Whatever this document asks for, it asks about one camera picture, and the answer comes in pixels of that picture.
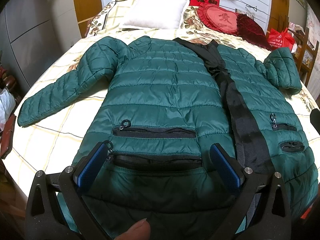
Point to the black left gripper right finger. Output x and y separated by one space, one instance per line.
271 219

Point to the green quilted puffer jacket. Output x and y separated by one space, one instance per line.
167 102

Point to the floral checked bed quilt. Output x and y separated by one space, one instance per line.
51 144

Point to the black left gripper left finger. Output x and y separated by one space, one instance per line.
44 218

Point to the grey wardrobe cabinet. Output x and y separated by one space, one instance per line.
28 42

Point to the wooden chair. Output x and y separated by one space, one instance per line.
305 54

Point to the person's left hand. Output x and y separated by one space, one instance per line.
141 230

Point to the dark red velvet cushion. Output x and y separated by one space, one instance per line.
251 32

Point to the red heart-shaped cushion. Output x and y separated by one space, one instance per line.
217 18

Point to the white square pillow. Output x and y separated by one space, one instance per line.
160 14

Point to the red plastic shopping bag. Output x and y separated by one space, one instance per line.
281 39

